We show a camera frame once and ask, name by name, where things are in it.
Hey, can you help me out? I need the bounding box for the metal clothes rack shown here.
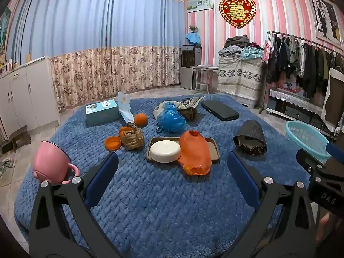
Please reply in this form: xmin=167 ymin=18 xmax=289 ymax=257
xmin=259 ymin=30 xmax=344 ymax=115

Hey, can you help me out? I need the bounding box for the rag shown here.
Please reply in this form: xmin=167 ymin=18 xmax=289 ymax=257
xmin=0 ymin=158 xmax=14 ymax=176

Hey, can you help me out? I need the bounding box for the white plastic bag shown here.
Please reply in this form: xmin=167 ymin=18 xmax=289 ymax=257
xmin=153 ymin=101 xmax=172 ymax=119

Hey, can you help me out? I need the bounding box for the pile of clothes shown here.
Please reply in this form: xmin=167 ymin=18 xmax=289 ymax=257
xmin=219 ymin=34 xmax=265 ymax=60

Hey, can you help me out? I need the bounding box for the grey water dispenser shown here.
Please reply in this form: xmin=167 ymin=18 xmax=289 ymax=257
xmin=180 ymin=45 xmax=203 ymax=90

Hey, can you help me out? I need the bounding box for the brown tray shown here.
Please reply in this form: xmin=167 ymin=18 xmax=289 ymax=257
xmin=145 ymin=137 xmax=221 ymax=164

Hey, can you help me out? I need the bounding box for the orange fruit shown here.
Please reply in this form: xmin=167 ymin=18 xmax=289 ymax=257
xmin=134 ymin=113 xmax=148 ymax=127

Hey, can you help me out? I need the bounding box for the row of hanging clothes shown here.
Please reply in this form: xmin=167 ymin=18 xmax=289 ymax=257
xmin=267 ymin=34 xmax=344 ymax=100

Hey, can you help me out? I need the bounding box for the blue plastic bag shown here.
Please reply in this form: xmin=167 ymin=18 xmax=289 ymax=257
xmin=156 ymin=103 xmax=186 ymax=133

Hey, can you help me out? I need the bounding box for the blue knitted blanket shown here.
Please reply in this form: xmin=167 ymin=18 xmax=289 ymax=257
xmin=13 ymin=94 xmax=312 ymax=258

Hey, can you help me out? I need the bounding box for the landscape wall picture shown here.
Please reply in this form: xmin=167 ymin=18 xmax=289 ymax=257
xmin=186 ymin=0 xmax=215 ymax=13

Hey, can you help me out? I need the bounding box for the orange plastic cup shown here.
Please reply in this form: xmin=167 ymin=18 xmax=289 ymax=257
xmin=118 ymin=126 xmax=135 ymax=137

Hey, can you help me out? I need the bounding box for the person's right hand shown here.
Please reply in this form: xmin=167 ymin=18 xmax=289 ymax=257
xmin=316 ymin=212 xmax=332 ymax=244

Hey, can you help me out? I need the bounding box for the wall poster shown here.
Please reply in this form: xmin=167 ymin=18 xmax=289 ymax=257
xmin=306 ymin=0 xmax=344 ymax=46

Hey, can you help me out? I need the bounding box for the light blue plastic basket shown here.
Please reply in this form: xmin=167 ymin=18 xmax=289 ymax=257
xmin=285 ymin=120 xmax=332 ymax=160

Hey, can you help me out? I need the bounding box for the white lace cloth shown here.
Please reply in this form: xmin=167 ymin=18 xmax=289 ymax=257
xmin=269 ymin=88 xmax=323 ymax=115

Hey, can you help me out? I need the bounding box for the glass tv stand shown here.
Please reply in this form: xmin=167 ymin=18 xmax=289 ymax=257
xmin=266 ymin=87 xmax=339 ymax=137

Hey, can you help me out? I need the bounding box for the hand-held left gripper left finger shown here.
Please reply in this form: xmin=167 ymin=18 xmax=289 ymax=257
xmin=28 ymin=152 xmax=121 ymax=258

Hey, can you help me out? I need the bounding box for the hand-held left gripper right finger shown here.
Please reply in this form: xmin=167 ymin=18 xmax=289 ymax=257
xmin=223 ymin=150 xmax=318 ymax=258

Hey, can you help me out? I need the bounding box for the blue floral curtain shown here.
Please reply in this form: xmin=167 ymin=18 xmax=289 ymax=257
xmin=5 ymin=0 xmax=186 ymax=111

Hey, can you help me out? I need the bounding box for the dark patterned cloth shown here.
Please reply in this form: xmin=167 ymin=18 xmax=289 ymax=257
xmin=233 ymin=120 xmax=268 ymax=156

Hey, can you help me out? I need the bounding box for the small metal side table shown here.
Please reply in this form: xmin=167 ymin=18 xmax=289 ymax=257
xmin=190 ymin=65 xmax=219 ymax=94

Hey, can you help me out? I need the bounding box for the white round bowl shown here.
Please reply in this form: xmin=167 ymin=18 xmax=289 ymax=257
xmin=149 ymin=140 xmax=181 ymax=163

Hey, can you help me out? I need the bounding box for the brown folded table board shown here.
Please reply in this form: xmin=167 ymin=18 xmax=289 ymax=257
xmin=321 ymin=68 xmax=344 ymax=132

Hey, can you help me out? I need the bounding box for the teal wall hanging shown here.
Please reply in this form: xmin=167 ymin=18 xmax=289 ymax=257
xmin=0 ymin=7 xmax=12 ymax=57

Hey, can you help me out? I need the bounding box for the teal tissue box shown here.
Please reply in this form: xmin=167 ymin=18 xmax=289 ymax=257
xmin=85 ymin=99 xmax=120 ymax=127

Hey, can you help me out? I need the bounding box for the patterned cloth covered cabinet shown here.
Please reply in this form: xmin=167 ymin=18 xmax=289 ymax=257
xmin=217 ymin=55 xmax=265 ymax=109

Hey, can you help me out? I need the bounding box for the pink hanging bag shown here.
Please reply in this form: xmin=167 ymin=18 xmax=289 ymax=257
xmin=262 ymin=31 xmax=273 ymax=63

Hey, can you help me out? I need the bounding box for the woven straw basket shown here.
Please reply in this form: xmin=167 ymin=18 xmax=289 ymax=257
xmin=120 ymin=126 xmax=146 ymax=151

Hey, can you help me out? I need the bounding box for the blue cloth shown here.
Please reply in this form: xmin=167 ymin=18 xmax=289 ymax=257
xmin=185 ymin=32 xmax=201 ymax=45

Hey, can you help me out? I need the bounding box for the black flat case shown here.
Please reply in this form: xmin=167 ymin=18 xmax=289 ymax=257
xmin=201 ymin=100 xmax=240 ymax=121

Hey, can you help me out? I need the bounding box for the orange plastic lid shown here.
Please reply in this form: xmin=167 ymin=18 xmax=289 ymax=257
xmin=105 ymin=136 xmax=122 ymax=151

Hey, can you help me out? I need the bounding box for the white cabinet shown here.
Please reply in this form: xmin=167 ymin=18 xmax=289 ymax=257
xmin=0 ymin=56 xmax=61 ymax=140

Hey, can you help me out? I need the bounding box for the red printed box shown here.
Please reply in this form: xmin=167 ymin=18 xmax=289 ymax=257
xmin=278 ymin=78 xmax=305 ymax=92

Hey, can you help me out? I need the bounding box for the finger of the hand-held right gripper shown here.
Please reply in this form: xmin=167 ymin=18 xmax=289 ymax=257
xmin=326 ymin=141 xmax=344 ymax=158
xmin=296 ymin=149 xmax=327 ymax=191

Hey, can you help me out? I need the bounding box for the red heart wall decoration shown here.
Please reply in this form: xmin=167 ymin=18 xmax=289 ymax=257
xmin=218 ymin=0 xmax=256 ymax=29

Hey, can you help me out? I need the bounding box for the small wooden stool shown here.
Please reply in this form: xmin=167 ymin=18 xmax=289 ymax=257
xmin=0 ymin=132 xmax=31 ymax=154

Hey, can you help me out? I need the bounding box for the orange plastic bag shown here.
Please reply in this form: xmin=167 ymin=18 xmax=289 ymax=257
xmin=177 ymin=130 xmax=212 ymax=176

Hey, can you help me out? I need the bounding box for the pink mug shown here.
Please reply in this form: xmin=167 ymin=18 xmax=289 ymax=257
xmin=32 ymin=140 xmax=80 ymax=186

